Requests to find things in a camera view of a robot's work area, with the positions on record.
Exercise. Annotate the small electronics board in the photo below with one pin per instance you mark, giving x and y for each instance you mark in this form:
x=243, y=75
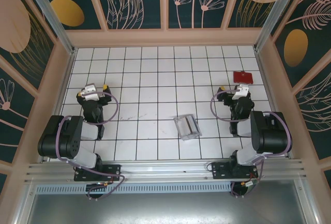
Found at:
x=249, y=183

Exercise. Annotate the grey metal sheet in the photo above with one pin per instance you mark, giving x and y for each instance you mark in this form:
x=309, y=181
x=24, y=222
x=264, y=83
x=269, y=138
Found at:
x=165, y=208

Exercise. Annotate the aluminium side rail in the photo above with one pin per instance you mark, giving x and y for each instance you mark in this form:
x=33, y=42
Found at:
x=265, y=79
x=66, y=79

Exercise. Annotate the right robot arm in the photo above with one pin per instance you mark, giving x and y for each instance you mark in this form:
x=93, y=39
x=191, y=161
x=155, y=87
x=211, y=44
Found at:
x=271, y=136

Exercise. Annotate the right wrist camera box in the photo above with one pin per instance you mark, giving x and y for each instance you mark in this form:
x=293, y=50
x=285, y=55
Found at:
x=239, y=94

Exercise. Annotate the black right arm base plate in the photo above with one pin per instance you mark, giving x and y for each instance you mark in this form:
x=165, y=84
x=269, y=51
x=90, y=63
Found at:
x=219, y=171

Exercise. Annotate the clear acrylic card box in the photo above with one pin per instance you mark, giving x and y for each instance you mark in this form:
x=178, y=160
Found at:
x=184, y=131

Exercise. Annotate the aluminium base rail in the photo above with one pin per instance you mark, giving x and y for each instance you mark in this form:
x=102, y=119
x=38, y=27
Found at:
x=165, y=168

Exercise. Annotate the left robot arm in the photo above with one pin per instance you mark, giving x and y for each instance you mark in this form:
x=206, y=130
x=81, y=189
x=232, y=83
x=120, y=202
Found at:
x=51, y=141

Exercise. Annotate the red card holder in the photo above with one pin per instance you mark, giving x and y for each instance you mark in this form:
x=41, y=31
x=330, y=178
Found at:
x=243, y=77

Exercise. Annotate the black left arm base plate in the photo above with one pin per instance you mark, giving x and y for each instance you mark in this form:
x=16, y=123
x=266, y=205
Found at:
x=113, y=169

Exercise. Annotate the aluminium corner post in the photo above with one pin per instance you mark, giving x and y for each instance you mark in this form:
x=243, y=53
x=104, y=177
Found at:
x=53, y=19
x=275, y=14

